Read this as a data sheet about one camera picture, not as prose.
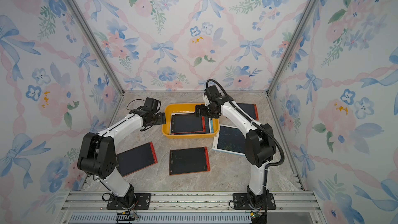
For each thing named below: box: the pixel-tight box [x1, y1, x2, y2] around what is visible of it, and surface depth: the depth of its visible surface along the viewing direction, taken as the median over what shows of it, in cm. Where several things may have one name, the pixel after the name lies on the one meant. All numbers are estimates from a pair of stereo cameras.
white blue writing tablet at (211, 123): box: [208, 117, 215, 134], surface depth 102 cm
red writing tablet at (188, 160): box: [168, 146, 211, 176], surface depth 88 cm
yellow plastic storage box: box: [161, 103, 220, 139], surface depth 97 cm
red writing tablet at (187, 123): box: [170, 113, 206, 135], surface depth 103 cm
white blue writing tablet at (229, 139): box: [212, 124, 247, 157], surface depth 97 cm
